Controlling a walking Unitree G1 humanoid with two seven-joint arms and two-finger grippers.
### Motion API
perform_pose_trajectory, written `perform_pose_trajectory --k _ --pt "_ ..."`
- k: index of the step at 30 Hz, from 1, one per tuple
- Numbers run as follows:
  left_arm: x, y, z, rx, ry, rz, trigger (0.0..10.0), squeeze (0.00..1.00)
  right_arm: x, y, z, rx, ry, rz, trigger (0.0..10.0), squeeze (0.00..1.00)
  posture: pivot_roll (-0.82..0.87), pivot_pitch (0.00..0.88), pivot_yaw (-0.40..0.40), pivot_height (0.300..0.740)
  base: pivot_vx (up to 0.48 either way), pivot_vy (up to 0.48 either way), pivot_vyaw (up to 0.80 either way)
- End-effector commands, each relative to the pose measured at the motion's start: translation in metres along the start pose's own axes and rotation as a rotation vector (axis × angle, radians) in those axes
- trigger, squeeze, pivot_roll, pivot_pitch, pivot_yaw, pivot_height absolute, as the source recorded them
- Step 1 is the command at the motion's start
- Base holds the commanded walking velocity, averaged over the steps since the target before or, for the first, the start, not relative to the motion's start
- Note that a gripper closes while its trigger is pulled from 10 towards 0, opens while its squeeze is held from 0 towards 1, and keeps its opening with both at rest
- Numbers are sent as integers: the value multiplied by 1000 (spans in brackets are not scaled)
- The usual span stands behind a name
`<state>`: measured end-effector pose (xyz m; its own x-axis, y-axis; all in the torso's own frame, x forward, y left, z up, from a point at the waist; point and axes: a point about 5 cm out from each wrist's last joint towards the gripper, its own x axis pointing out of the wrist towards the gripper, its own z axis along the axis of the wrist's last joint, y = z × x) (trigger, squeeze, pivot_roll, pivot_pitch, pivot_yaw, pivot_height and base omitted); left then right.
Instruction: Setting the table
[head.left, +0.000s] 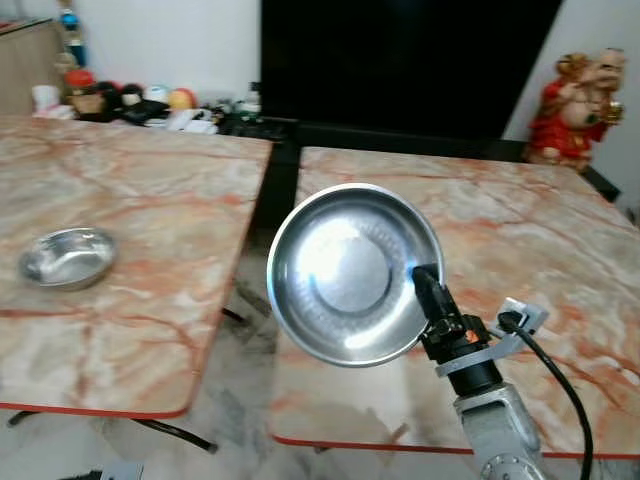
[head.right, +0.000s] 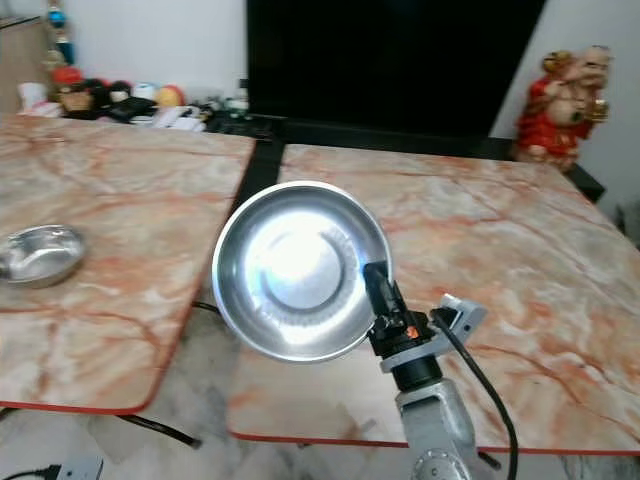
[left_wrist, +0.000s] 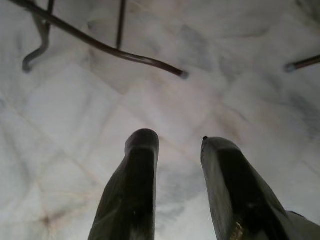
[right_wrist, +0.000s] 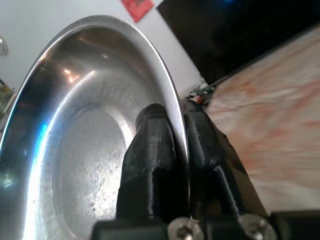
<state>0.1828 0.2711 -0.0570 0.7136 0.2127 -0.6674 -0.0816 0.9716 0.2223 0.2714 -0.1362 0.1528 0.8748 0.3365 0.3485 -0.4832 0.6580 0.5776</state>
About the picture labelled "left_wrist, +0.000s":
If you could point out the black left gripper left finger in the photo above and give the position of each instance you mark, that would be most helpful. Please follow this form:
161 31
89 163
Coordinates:
136 190

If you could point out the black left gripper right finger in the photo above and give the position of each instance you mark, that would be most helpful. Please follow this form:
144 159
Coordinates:
235 200

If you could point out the brown metal leg grey cap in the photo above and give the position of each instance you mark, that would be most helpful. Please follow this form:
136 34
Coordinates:
303 63

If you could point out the brown metal folding leg frame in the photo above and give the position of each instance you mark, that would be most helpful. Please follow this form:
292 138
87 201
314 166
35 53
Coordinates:
105 48

